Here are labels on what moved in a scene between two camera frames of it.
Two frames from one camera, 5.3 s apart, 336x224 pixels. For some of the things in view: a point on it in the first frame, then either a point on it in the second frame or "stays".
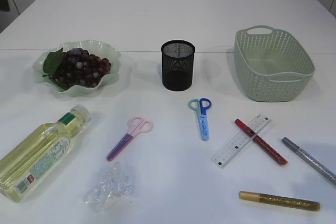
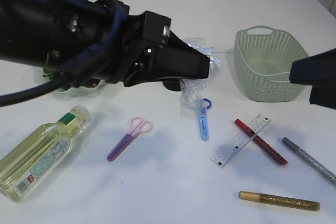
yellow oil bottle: [22, 168] stays
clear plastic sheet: [118, 181] → [191, 91]
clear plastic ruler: [234, 146] stays
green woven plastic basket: [271, 65] stays
